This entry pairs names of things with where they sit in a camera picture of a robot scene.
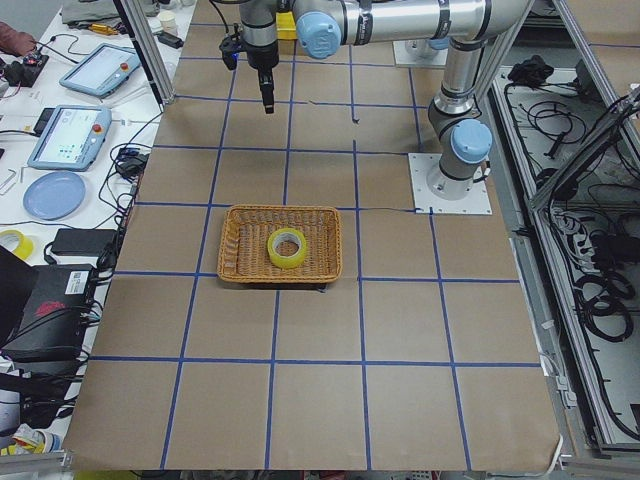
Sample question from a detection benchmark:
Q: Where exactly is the brown wicker basket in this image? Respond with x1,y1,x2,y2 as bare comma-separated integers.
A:
217,205,342,284

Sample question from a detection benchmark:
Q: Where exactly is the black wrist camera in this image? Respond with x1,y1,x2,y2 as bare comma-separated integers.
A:
219,35,243,71

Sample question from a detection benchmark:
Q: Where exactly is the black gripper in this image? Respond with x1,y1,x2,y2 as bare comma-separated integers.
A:
243,40,279,114

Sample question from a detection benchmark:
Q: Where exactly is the yellow plastic tray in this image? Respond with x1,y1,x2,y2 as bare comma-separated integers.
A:
276,12,297,41

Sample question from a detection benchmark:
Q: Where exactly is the upper blue teach pendant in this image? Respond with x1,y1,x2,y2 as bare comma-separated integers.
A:
59,43,141,98

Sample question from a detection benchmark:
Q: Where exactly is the yellow tape roll on desk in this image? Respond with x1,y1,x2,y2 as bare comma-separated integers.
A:
0,229,34,261

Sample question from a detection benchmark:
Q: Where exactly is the blue teach pendant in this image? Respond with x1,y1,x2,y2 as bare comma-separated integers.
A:
59,43,141,98
27,105,112,171

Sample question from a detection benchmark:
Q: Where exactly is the yellow clear tape roll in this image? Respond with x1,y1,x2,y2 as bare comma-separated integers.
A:
267,228,307,269

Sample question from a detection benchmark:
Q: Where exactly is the black power brick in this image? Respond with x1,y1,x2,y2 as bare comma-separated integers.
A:
48,228,116,257

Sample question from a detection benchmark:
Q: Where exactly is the black computer box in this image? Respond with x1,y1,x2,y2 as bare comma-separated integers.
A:
1,260,98,362

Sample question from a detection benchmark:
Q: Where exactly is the grey cloth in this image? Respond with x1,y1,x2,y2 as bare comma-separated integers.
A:
61,0,119,25

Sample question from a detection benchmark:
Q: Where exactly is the lower blue teach pendant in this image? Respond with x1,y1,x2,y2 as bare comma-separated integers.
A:
27,105,112,171

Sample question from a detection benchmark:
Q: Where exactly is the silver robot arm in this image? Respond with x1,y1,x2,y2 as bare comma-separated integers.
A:
220,0,530,201

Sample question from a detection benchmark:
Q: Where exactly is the white lilac cup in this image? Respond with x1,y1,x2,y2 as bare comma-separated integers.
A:
157,10,178,36

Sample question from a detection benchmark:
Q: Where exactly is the blue plate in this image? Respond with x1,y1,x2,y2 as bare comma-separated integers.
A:
23,171,86,220

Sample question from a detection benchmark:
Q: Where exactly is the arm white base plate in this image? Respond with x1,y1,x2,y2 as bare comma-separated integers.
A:
393,38,449,70
408,153,492,215

